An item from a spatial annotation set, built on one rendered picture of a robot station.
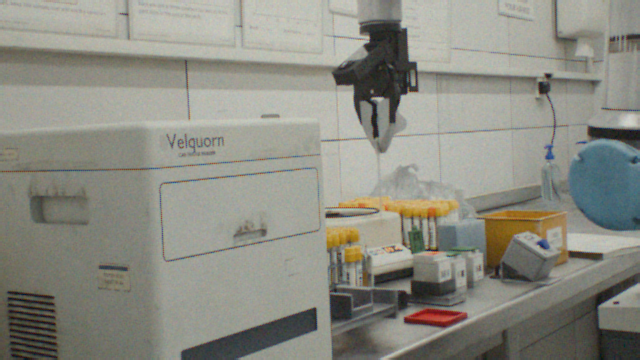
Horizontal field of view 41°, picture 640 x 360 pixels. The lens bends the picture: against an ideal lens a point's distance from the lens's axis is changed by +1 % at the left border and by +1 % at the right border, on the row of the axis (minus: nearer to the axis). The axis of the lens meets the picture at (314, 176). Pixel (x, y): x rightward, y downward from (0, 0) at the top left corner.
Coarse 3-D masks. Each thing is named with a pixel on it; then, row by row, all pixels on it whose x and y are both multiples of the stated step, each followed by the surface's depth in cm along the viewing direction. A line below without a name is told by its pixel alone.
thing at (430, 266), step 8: (416, 256) 136; (424, 256) 135; (432, 256) 135; (440, 256) 136; (416, 264) 137; (424, 264) 136; (432, 264) 135; (440, 264) 135; (448, 264) 136; (416, 272) 137; (424, 272) 136; (432, 272) 135; (440, 272) 135; (448, 272) 136; (432, 280) 135; (440, 280) 135
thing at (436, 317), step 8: (416, 312) 126; (424, 312) 127; (432, 312) 128; (440, 312) 127; (448, 312) 126; (456, 312) 125; (464, 312) 124; (408, 320) 123; (416, 320) 122; (424, 320) 121; (432, 320) 120; (440, 320) 120; (448, 320) 120; (456, 320) 122
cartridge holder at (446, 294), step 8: (416, 280) 136; (424, 280) 136; (448, 280) 136; (416, 288) 136; (424, 288) 135; (432, 288) 134; (440, 288) 134; (448, 288) 136; (408, 296) 137; (416, 296) 136; (424, 296) 135; (432, 296) 134; (440, 296) 134; (448, 296) 134; (456, 296) 134; (464, 296) 136; (448, 304) 133
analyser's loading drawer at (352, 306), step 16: (352, 288) 114; (368, 288) 113; (384, 288) 118; (336, 304) 110; (352, 304) 114; (368, 304) 112; (384, 304) 117; (336, 320) 109; (352, 320) 108; (368, 320) 112
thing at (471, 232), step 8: (440, 224) 157; (448, 224) 157; (456, 224) 156; (464, 224) 156; (472, 224) 158; (480, 224) 160; (440, 232) 157; (448, 232) 156; (456, 232) 154; (464, 232) 156; (472, 232) 158; (480, 232) 160; (440, 240) 157; (448, 240) 156; (456, 240) 154; (464, 240) 156; (472, 240) 158; (480, 240) 160; (440, 248) 157; (448, 248) 156; (480, 248) 160; (488, 272) 160
